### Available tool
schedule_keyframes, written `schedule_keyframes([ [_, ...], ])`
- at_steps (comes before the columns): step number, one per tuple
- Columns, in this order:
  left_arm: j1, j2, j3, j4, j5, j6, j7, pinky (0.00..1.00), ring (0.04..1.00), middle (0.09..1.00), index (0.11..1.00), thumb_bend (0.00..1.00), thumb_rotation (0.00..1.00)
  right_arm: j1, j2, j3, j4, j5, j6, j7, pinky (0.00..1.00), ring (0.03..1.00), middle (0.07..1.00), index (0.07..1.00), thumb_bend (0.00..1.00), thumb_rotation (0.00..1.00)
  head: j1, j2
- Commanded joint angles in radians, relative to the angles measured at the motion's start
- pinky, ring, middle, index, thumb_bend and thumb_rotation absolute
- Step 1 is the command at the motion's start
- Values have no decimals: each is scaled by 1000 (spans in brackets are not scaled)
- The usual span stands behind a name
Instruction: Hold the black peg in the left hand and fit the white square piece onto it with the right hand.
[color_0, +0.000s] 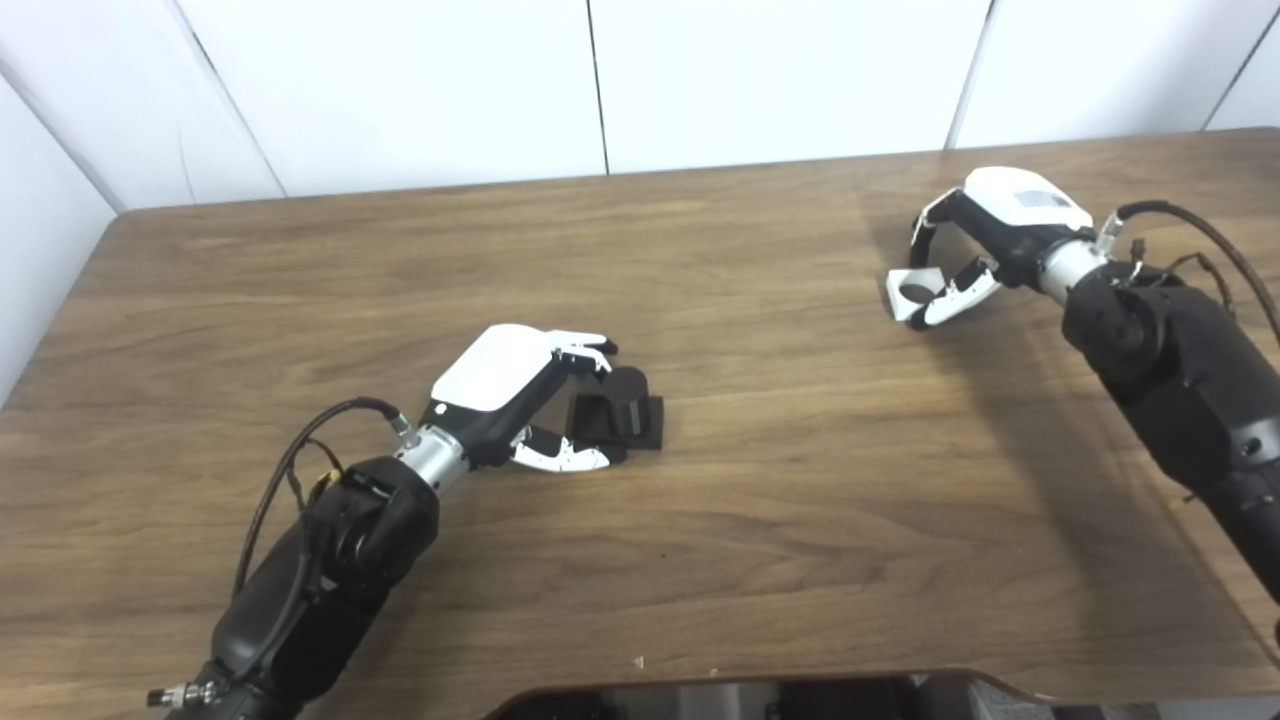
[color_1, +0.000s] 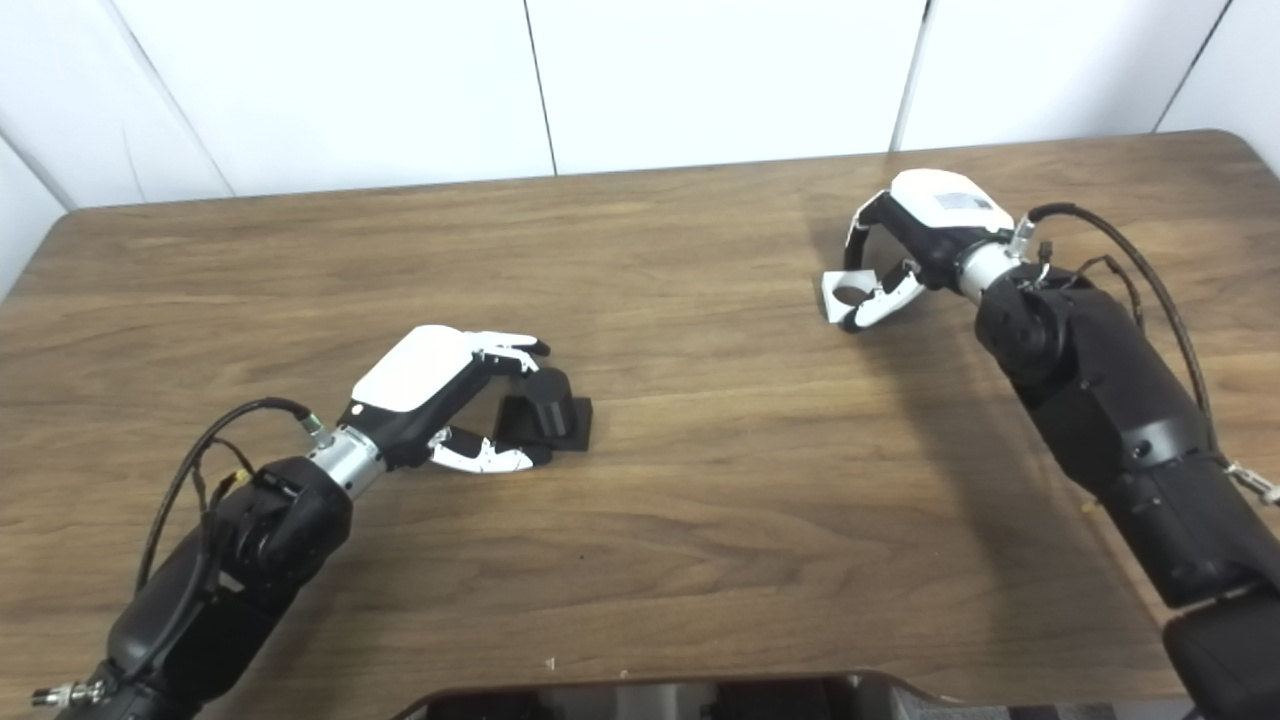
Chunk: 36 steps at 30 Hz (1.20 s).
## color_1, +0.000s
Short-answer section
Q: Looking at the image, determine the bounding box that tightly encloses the white and black right hand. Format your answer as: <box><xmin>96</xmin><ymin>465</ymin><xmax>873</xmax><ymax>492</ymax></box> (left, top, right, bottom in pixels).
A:
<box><xmin>838</xmin><ymin>168</ymin><xmax>1016</xmax><ymax>334</ymax></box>

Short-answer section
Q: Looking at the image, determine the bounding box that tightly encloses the white and black left hand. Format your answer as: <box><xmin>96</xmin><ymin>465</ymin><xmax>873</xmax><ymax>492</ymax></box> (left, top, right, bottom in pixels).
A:
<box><xmin>337</xmin><ymin>325</ymin><xmax>553</xmax><ymax>474</ymax></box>

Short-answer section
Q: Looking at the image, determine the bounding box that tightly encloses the white square piece with hole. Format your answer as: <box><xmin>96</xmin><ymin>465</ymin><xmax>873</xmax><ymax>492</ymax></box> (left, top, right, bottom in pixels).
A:
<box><xmin>822</xmin><ymin>270</ymin><xmax>881</xmax><ymax>326</ymax></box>

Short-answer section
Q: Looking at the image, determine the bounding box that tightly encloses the black peg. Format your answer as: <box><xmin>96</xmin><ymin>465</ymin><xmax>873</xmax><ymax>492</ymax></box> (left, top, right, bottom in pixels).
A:
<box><xmin>493</xmin><ymin>367</ymin><xmax>593</xmax><ymax>453</ymax></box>

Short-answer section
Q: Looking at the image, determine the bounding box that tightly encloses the dark robot torso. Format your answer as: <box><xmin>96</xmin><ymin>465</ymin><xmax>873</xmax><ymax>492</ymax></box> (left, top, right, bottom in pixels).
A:
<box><xmin>390</xmin><ymin>672</ymin><xmax>961</xmax><ymax>720</ymax></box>

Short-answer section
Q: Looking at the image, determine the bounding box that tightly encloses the thin right wrist wire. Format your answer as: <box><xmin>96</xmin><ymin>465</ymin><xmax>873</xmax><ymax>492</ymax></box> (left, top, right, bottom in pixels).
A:
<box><xmin>1035</xmin><ymin>240</ymin><xmax>1146</xmax><ymax>331</ymax></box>

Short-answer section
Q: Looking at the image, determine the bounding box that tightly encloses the thin wrist wire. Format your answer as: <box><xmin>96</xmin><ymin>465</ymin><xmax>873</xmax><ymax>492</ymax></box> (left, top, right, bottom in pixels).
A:
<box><xmin>190</xmin><ymin>437</ymin><xmax>256</xmax><ymax>521</ymax></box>
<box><xmin>1035</xmin><ymin>240</ymin><xmax>1146</xmax><ymax>331</ymax></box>

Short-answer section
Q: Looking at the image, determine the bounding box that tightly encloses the thin left wrist wire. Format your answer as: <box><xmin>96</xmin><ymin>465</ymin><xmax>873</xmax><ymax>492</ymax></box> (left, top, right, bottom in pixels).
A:
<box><xmin>190</xmin><ymin>437</ymin><xmax>256</xmax><ymax>521</ymax></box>

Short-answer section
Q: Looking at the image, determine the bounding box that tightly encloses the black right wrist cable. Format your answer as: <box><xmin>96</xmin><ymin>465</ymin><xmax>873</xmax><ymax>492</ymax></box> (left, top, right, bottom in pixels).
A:
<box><xmin>1010</xmin><ymin>203</ymin><xmax>1280</xmax><ymax>506</ymax></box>

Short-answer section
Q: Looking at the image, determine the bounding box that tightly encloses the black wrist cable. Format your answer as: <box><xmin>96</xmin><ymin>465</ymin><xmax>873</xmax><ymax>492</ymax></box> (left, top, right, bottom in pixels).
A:
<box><xmin>30</xmin><ymin>397</ymin><xmax>336</xmax><ymax>709</ymax></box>
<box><xmin>1010</xmin><ymin>203</ymin><xmax>1280</xmax><ymax>506</ymax></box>

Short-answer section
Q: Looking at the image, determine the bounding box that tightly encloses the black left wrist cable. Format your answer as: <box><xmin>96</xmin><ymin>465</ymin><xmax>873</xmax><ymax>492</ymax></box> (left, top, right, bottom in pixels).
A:
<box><xmin>30</xmin><ymin>397</ymin><xmax>336</xmax><ymax>709</ymax></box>

